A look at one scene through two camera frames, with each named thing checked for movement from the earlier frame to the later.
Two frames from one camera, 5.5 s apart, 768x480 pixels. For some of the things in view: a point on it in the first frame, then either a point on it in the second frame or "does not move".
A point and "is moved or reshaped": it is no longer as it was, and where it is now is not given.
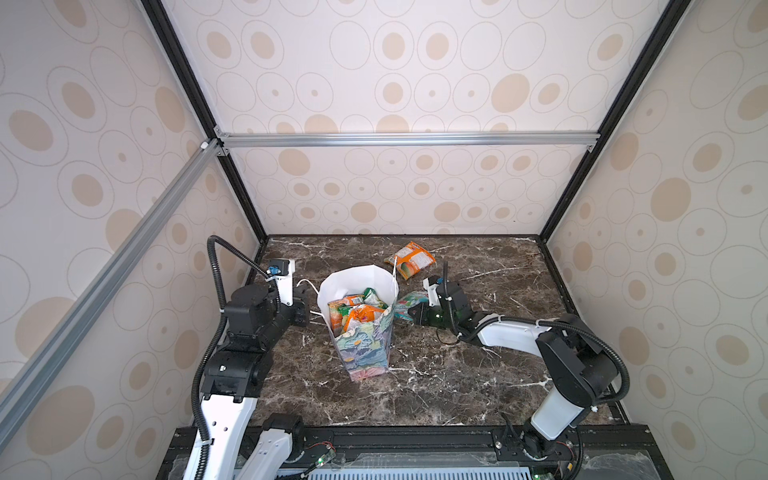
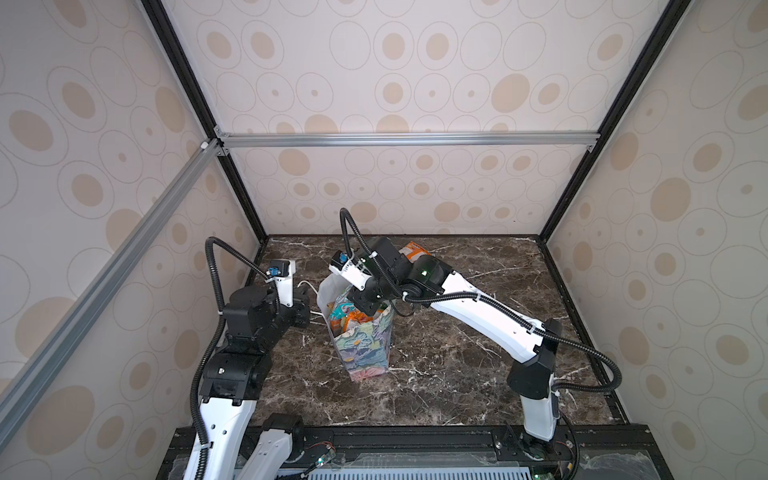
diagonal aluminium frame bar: (19, 390) does not move
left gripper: (300, 299) does not move
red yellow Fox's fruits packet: (339, 312) to (357, 316)
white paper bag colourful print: (365, 347) does not move
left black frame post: (186, 74) does not move
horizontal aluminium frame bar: (501, 140) does not move
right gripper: (421, 316) to (361, 305)
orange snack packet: (411, 260) does not move
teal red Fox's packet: (407, 301) is moved or reshaped
